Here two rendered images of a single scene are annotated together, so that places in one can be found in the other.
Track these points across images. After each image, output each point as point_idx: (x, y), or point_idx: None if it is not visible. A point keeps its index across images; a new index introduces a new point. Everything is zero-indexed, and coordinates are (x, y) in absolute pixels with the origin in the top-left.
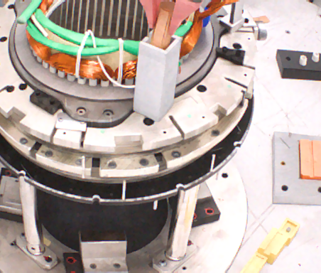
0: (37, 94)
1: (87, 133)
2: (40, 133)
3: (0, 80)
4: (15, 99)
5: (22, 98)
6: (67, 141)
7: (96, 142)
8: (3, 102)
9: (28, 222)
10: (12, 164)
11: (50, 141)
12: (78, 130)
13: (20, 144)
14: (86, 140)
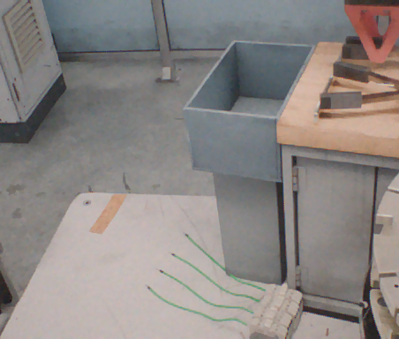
0: None
1: None
2: (375, 262)
3: None
4: None
5: None
6: (387, 296)
7: None
8: (388, 205)
9: None
10: (366, 289)
11: (378, 282)
12: None
13: (372, 267)
14: None
